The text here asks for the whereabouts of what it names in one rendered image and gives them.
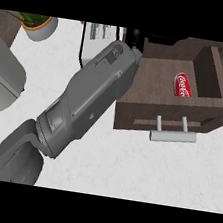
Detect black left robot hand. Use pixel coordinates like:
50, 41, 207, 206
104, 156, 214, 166
122, 27, 183, 59

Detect pale grey rounded appliance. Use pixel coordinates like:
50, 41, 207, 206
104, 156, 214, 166
0, 29, 34, 118

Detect red soda can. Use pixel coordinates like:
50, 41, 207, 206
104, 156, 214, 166
170, 70, 196, 99

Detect brown wooden drawer front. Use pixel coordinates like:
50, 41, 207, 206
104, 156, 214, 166
112, 79, 223, 146

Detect white pot with green plant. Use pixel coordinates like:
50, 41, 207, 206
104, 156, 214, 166
0, 9, 60, 45

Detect brown wooden drawer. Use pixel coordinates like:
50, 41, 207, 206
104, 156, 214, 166
112, 79, 223, 146
116, 33, 223, 118

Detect pale grey drawer handle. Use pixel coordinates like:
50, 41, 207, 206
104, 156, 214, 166
148, 111, 200, 148

